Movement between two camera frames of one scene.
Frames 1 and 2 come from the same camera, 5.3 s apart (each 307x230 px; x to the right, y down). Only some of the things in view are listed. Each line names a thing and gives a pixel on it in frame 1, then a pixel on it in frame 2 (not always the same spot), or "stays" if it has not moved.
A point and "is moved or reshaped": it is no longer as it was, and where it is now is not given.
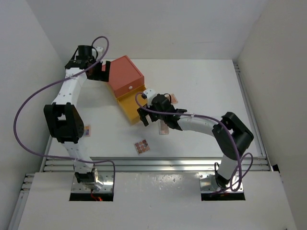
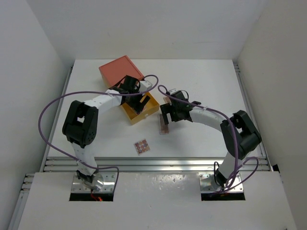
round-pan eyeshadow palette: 142,146 stays
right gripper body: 163,117 -> 175,115
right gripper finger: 144,116 -> 165,109
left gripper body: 95,72 -> 134,100
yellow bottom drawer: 128,102 is moved or reshaped
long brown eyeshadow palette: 164,129 stays
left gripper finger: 104,75 -> 141,106
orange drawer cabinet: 124,76 stays
